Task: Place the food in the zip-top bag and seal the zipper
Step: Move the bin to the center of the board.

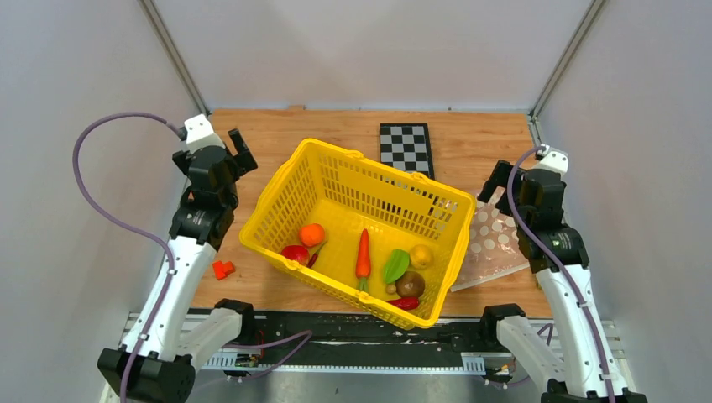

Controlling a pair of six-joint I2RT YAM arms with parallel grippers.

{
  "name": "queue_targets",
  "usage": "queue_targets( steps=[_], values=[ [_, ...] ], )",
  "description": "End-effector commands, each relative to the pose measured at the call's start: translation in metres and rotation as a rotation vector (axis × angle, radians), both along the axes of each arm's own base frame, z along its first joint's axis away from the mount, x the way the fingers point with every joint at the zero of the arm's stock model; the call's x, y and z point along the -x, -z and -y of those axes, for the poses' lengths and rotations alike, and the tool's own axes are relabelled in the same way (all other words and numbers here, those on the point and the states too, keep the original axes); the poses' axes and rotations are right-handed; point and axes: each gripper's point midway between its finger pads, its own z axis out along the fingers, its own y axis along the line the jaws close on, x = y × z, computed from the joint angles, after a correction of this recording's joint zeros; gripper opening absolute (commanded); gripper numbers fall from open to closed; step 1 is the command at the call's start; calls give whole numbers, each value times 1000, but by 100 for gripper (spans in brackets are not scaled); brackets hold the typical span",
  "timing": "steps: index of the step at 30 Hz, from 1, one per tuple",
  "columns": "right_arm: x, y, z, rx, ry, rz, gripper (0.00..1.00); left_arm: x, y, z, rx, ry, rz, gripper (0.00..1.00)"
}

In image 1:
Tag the orange tangerine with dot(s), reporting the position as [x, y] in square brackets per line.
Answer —
[312, 235]

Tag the polka dot zip bag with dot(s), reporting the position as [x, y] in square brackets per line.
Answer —
[493, 247]

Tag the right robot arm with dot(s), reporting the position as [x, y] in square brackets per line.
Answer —
[562, 300]

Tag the brown kiwi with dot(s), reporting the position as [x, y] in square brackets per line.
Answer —
[410, 284]

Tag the red apple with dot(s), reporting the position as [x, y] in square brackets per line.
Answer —
[297, 253]

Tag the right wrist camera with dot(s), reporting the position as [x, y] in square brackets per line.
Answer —
[552, 159]

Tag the black white checkerboard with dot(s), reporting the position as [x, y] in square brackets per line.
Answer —
[407, 147]

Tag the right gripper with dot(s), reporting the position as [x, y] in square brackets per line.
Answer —
[499, 176]

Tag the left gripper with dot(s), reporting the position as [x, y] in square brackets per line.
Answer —
[243, 163]

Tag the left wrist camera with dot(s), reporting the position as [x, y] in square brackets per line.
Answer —
[200, 134]

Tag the orange carrot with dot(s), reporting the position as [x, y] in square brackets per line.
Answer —
[363, 262]

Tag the small red chili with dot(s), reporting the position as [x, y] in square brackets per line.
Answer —
[315, 255]

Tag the yellow lemon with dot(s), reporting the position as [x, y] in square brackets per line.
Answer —
[421, 257]

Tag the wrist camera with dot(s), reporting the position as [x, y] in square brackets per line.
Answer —
[552, 159]
[200, 134]

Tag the green star fruit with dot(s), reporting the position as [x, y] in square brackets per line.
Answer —
[396, 265]

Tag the yellow plastic basket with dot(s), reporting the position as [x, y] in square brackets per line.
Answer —
[346, 193]

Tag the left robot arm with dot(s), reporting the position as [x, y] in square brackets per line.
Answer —
[183, 278]

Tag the red chili pepper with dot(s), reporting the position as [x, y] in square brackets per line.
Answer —
[405, 303]

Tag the orange plastic block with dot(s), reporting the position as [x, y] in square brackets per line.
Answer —
[222, 270]

